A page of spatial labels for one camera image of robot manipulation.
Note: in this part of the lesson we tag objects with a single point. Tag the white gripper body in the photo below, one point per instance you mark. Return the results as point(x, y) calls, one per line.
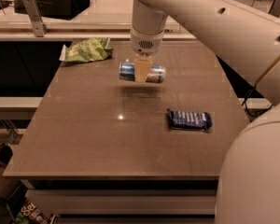
point(146, 43)

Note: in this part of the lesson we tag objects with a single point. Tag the brown cylinder bin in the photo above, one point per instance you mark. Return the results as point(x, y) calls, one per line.
point(7, 186)

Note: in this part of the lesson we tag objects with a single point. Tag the left metal rail bracket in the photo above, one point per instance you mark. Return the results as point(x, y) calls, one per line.
point(38, 26)

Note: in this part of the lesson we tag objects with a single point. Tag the blue silver redbull can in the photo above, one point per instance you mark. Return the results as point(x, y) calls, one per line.
point(156, 74)

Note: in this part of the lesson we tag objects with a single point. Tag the metal rail bracket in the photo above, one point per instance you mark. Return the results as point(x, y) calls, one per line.
point(275, 8)
point(38, 26)

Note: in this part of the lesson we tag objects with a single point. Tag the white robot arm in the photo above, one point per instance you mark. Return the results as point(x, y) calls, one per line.
point(248, 40)

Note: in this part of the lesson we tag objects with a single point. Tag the blue snack bar wrapper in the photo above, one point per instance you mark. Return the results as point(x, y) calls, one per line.
point(188, 120)

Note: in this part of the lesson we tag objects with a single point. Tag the black box on floor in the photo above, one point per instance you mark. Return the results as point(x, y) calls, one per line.
point(51, 0)

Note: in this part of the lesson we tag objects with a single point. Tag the right metal rail bracket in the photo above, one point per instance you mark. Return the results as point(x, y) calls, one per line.
point(275, 8)

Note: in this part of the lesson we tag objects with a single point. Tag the green chip bag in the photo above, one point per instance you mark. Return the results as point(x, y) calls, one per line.
point(89, 50)

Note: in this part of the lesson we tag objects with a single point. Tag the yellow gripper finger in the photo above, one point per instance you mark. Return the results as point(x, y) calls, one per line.
point(142, 65)

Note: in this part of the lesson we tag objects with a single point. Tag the grey table drawer base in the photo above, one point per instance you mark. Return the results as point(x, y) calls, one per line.
point(128, 198)

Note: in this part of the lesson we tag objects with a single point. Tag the snack package under table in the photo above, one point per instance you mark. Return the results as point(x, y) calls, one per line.
point(31, 214)

